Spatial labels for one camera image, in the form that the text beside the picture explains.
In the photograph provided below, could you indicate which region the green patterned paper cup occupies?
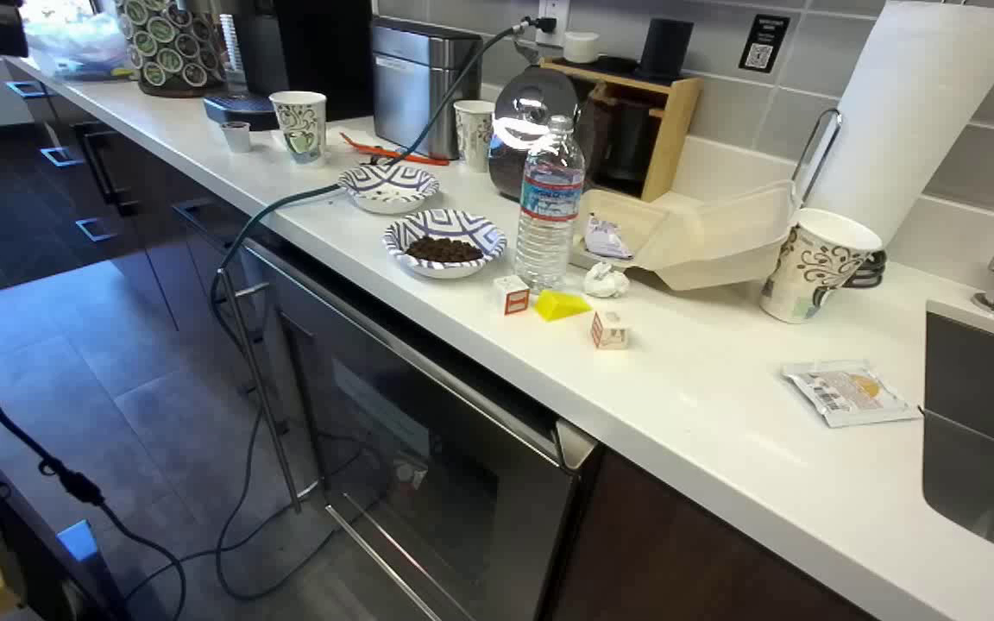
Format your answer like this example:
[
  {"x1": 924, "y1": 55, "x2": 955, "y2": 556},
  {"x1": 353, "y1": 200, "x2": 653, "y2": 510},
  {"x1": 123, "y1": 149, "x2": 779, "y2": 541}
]
[{"x1": 267, "y1": 87, "x2": 330, "y2": 167}]

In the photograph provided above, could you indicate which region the patterned bowl with coffee beans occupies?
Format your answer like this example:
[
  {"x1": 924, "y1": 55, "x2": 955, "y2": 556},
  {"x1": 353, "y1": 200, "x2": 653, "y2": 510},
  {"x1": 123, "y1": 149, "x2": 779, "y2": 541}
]
[{"x1": 382, "y1": 206, "x2": 511, "y2": 282}]

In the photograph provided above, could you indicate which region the plain patterned paper cup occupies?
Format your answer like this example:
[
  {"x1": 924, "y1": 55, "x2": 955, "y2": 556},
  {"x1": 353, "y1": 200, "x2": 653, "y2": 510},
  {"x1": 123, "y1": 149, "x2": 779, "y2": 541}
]
[{"x1": 447, "y1": 96, "x2": 496, "y2": 175}]

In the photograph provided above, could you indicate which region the black cup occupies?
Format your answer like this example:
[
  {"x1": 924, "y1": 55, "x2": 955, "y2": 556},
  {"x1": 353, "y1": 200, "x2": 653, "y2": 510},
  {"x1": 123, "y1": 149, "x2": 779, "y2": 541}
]
[{"x1": 639, "y1": 16, "x2": 697, "y2": 87}]

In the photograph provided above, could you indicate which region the large brown patterned cup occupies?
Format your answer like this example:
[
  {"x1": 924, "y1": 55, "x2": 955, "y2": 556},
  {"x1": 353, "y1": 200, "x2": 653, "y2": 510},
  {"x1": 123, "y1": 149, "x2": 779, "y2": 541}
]
[{"x1": 756, "y1": 204, "x2": 891, "y2": 325}]

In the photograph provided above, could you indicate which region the black coffee maker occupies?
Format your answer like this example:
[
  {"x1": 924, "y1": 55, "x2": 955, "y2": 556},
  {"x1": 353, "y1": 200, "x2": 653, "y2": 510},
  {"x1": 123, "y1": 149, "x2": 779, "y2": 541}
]
[{"x1": 200, "y1": 0, "x2": 377, "y2": 131}]

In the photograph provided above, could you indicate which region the K-cup carousel holder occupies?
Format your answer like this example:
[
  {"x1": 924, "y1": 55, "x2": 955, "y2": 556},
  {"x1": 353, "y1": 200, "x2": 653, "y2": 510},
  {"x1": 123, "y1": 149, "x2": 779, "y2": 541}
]
[{"x1": 112, "y1": 0, "x2": 230, "y2": 99}]

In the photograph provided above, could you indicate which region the red white small packet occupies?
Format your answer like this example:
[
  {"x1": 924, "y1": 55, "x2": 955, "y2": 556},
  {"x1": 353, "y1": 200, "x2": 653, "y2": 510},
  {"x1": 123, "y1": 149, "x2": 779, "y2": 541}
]
[{"x1": 493, "y1": 273, "x2": 534, "y2": 318}]

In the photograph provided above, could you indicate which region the clear plastic water bottle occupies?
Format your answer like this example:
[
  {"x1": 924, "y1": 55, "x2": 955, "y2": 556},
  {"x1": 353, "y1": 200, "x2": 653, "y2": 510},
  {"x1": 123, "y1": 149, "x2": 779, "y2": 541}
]
[{"x1": 511, "y1": 112, "x2": 590, "y2": 292}]

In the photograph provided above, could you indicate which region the crumpled white wrapper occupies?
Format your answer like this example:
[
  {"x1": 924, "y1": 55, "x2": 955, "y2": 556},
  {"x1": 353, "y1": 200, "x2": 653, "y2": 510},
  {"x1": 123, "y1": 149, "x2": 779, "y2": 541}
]
[{"x1": 580, "y1": 258, "x2": 636, "y2": 305}]

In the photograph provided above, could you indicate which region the small beige creamer box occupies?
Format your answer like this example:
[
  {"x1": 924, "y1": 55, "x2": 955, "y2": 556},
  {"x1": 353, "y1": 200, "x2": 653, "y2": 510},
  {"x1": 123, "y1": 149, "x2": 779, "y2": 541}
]
[{"x1": 588, "y1": 308, "x2": 636, "y2": 354}]

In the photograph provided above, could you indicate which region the white sauce packet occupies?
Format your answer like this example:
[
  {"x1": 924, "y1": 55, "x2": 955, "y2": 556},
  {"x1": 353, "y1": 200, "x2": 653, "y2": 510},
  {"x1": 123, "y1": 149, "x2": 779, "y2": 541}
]
[{"x1": 580, "y1": 218, "x2": 639, "y2": 266}]

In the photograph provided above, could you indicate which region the black dishwasher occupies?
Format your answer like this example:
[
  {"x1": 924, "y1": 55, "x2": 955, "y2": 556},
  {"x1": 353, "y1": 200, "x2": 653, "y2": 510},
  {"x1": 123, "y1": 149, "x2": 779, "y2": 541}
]
[{"x1": 239, "y1": 237, "x2": 600, "y2": 621}]

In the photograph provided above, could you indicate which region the empty blue patterned bowl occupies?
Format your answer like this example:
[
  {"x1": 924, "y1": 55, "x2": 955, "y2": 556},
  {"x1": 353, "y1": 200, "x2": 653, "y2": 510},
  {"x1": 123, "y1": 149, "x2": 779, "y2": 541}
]
[{"x1": 337, "y1": 158, "x2": 440, "y2": 218}]

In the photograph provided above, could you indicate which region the orange red packet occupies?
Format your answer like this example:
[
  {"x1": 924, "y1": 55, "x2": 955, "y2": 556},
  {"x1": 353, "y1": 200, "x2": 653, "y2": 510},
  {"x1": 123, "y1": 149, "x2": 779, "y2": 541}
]
[{"x1": 337, "y1": 129, "x2": 454, "y2": 170}]

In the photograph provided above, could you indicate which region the shiny steel kettle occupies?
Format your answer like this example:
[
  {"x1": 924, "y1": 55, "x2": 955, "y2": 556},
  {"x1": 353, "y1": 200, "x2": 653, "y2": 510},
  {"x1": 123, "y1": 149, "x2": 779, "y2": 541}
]
[{"x1": 486, "y1": 63, "x2": 582, "y2": 204}]

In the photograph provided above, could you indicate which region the beige takeout container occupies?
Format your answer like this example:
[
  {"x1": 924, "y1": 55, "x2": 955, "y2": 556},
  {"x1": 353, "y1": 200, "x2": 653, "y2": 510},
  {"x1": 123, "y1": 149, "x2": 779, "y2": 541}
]
[{"x1": 580, "y1": 182, "x2": 800, "y2": 295}]

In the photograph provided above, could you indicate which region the stainless steel appliance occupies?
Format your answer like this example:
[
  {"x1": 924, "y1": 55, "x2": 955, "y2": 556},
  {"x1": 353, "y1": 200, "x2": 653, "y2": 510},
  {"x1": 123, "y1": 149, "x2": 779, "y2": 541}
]
[{"x1": 369, "y1": 16, "x2": 486, "y2": 163}]

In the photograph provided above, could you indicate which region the wooden countertop rack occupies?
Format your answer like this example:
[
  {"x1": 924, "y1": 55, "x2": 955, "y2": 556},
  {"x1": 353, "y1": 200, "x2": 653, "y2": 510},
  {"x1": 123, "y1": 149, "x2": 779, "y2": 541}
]
[{"x1": 539, "y1": 55, "x2": 703, "y2": 204}]

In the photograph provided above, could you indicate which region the small white container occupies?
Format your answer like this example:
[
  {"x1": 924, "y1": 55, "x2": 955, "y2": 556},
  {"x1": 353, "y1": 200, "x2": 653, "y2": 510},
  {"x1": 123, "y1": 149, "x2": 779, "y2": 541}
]
[{"x1": 560, "y1": 29, "x2": 604, "y2": 67}]

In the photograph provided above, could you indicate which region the dark brown cabinet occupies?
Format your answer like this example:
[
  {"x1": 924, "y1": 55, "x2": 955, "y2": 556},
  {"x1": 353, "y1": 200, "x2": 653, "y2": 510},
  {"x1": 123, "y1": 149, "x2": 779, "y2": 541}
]
[{"x1": 546, "y1": 444, "x2": 880, "y2": 621}]

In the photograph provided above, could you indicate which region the metal paper towel holder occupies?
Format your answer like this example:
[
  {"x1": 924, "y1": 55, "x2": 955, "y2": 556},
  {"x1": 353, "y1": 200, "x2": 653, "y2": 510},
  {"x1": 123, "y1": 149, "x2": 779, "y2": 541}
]
[{"x1": 790, "y1": 105, "x2": 844, "y2": 210}]

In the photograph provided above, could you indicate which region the white paper towel roll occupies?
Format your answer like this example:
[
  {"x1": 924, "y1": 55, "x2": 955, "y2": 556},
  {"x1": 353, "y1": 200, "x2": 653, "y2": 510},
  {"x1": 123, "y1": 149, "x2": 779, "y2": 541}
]
[{"x1": 805, "y1": 0, "x2": 994, "y2": 250}]

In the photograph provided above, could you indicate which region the clear plastic bag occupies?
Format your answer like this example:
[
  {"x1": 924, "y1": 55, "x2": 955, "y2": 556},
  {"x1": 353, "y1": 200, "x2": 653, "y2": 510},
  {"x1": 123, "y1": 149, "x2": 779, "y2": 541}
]
[{"x1": 18, "y1": 0, "x2": 130, "y2": 85}]

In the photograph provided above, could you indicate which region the steel kitchen sink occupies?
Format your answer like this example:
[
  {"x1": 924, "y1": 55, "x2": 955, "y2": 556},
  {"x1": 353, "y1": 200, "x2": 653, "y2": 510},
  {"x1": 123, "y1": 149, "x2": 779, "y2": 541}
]
[{"x1": 917, "y1": 302, "x2": 994, "y2": 578}]

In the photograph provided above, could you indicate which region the black box blue sticker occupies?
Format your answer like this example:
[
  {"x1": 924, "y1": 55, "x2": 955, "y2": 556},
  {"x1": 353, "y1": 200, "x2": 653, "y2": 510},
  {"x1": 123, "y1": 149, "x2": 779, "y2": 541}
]
[{"x1": 0, "y1": 478, "x2": 130, "y2": 621}]

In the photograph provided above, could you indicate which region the black power cable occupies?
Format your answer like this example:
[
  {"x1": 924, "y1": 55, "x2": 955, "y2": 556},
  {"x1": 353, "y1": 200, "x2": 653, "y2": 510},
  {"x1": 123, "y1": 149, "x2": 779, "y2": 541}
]
[{"x1": 112, "y1": 16, "x2": 560, "y2": 607}]

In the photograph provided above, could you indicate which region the white wall outlet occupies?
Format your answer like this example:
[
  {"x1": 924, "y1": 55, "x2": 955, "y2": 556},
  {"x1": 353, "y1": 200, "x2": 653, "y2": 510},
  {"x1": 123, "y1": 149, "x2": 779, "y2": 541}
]
[{"x1": 532, "y1": 0, "x2": 574, "y2": 49}]

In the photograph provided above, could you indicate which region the black wall sign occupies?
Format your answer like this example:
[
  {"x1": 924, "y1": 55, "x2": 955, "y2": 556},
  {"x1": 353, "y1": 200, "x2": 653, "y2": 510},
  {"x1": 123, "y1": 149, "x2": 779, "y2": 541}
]
[{"x1": 736, "y1": 11, "x2": 792, "y2": 78}]

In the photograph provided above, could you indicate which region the dark cabinet with handles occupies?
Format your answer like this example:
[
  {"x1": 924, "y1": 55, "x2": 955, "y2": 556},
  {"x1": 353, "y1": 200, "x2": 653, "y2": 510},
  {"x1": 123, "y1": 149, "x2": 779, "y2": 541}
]
[{"x1": 0, "y1": 63, "x2": 252, "y2": 340}]

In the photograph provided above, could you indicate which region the black floor cable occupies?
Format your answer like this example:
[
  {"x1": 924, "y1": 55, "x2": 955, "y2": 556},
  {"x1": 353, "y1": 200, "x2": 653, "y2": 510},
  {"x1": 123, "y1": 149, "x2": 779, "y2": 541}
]
[{"x1": 0, "y1": 332, "x2": 191, "y2": 621}]

